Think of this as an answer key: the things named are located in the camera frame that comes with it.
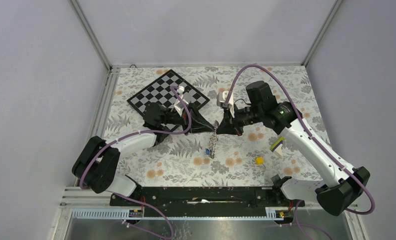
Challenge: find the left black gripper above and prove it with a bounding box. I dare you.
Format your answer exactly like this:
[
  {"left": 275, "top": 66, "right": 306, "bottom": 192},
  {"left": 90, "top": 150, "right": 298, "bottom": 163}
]
[{"left": 161, "top": 100, "right": 215, "bottom": 136}]

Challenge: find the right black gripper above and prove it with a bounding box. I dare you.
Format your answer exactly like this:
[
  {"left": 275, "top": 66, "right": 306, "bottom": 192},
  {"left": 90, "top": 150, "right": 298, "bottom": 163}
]
[{"left": 216, "top": 103, "right": 263, "bottom": 137}]

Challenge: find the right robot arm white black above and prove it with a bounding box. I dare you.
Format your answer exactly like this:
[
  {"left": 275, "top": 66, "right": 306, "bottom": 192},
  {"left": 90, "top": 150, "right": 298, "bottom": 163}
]
[{"left": 216, "top": 81, "right": 370, "bottom": 216}]

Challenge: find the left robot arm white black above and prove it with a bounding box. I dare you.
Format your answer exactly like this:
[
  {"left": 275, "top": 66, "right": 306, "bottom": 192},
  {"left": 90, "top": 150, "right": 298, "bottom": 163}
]
[{"left": 72, "top": 102, "right": 214, "bottom": 206}]

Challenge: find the yellow cube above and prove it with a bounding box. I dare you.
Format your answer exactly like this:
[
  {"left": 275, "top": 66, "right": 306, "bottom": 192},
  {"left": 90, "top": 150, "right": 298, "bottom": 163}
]
[{"left": 255, "top": 157, "right": 264, "bottom": 165}]

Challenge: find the floral table mat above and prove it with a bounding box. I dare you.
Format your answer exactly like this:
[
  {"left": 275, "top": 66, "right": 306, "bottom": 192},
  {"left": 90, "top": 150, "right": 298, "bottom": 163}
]
[{"left": 103, "top": 66, "right": 329, "bottom": 187}]

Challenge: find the black white chessboard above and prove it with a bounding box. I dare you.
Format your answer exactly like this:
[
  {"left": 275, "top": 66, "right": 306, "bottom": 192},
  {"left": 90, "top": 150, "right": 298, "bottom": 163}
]
[{"left": 127, "top": 70, "right": 209, "bottom": 143}]

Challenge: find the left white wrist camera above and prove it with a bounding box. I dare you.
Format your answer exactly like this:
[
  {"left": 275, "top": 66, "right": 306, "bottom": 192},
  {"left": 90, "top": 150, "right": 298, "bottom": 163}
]
[{"left": 173, "top": 86, "right": 191, "bottom": 116}]

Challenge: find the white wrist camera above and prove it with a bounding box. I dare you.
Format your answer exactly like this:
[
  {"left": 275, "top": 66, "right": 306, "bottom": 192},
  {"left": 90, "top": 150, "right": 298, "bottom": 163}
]
[
  {"left": 173, "top": 86, "right": 191, "bottom": 116},
  {"left": 217, "top": 90, "right": 234, "bottom": 117}
]

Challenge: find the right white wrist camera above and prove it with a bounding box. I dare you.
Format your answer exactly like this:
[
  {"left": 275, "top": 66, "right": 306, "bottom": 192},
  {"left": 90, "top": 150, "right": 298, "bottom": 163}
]
[{"left": 217, "top": 90, "right": 234, "bottom": 117}]

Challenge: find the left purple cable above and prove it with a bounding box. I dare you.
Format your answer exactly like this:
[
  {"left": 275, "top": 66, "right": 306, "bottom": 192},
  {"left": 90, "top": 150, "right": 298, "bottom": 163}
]
[{"left": 79, "top": 85, "right": 192, "bottom": 239}]

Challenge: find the purple cable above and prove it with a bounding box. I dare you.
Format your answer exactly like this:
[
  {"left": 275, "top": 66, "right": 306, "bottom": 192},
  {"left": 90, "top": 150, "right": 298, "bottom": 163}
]
[
  {"left": 225, "top": 64, "right": 376, "bottom": 240},
  {"left": 79, "top": 85, "right": 192, "bottom": 239}
]

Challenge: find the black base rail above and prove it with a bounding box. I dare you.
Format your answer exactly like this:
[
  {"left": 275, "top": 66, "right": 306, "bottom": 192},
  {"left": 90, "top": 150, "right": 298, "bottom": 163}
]
[{"left": 110, "top": 186, "right": 305, "bottom": 213}]

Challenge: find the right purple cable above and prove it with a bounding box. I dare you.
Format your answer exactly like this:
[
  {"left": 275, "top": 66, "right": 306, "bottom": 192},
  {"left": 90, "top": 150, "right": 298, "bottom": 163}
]
[{"left": 225, "top": 64, "right": 376, "bottom": 240}]

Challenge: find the white cable duct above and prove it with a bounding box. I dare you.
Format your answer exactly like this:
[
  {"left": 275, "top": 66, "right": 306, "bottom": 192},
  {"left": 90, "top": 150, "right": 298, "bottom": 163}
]
[{"left": 71, "top": 206, "right": 284, "bottom": 221}]

